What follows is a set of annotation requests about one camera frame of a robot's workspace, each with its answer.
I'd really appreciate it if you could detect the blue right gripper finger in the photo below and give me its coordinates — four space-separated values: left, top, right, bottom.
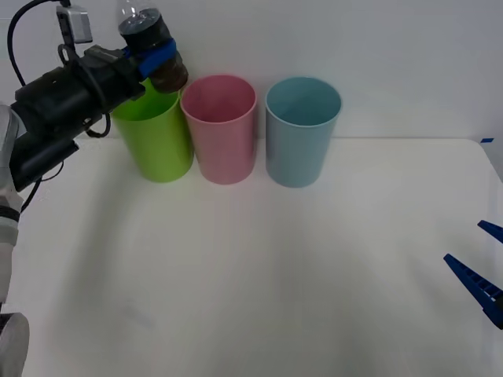
477 220 503 243
443 254 503 330

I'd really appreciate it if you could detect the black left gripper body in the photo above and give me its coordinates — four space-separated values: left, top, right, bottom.
79 45 145 114

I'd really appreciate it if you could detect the dark drink bottle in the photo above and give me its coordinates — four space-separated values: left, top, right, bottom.
116 0 189 94

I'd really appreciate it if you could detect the yellow-green plastic bin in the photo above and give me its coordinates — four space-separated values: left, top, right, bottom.
111 76 194 184

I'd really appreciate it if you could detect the pink plastic bin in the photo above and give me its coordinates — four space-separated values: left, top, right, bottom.
179 74 259 185

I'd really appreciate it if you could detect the pale blue plastic bin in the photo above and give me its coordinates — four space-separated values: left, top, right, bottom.
264 76 343 189

